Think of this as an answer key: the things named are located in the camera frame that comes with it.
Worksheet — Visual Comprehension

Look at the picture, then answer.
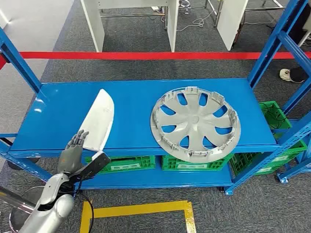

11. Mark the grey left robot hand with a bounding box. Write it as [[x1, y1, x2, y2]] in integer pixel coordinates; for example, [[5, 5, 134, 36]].
[[57, 129, 90, 175]]

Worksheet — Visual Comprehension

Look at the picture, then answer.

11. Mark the white curved plastic panel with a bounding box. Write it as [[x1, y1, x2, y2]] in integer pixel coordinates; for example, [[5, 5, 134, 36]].
[[78, 89, 115, 153]]

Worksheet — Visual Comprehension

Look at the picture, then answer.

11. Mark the blue metal shelf rack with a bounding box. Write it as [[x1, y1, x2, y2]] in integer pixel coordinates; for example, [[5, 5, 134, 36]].
[[277, 138, 311, 184], [0, 0, 311, 196]]

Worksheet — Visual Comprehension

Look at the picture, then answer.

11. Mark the green plastic crate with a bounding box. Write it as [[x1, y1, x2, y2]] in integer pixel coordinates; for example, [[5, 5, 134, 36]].
[[162, 153, 234, 172], [229, 151, 294, 177], [85, 155, 156, 175], [258, 100, 308, 160]]

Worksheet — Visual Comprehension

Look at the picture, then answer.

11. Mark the yellow floor tape square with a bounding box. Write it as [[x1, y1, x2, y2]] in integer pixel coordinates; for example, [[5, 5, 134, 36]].
[[79, 200, 197, 233]]

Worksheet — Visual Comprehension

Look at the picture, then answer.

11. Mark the white desk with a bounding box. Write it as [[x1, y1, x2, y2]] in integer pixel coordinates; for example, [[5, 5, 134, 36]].
[[80, 0, 180, 53], [205, 0, 285, 51]]

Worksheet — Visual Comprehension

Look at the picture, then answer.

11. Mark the red barrier belt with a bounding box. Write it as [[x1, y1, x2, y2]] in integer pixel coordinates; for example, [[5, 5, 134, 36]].
[[0, 51, 311, 70]]

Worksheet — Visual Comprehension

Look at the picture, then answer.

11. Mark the silver wheel hubcap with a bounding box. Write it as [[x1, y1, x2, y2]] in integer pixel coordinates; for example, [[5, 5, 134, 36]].
[[149, 86, 242, 164]]

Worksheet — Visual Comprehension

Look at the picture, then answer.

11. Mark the chrome stool base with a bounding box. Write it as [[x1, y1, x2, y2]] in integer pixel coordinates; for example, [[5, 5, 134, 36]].
[[179, 0, 192, 15]]

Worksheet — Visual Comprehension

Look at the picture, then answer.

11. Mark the person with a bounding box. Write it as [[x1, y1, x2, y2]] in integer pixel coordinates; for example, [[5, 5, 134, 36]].
[[279, 67, 309, 84]]

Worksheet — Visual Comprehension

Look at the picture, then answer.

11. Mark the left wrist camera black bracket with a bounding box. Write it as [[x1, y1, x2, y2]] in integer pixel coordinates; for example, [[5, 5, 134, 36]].
[[69, 151, 111, 184]]

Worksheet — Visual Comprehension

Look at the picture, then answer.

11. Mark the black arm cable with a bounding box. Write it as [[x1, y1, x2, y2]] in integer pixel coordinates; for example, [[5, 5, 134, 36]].
[[72, 189, 94, 233]]

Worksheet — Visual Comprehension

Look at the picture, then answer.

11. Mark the white floor cable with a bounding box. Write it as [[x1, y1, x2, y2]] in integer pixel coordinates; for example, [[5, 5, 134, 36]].
[[176, 9, 217, 33]]

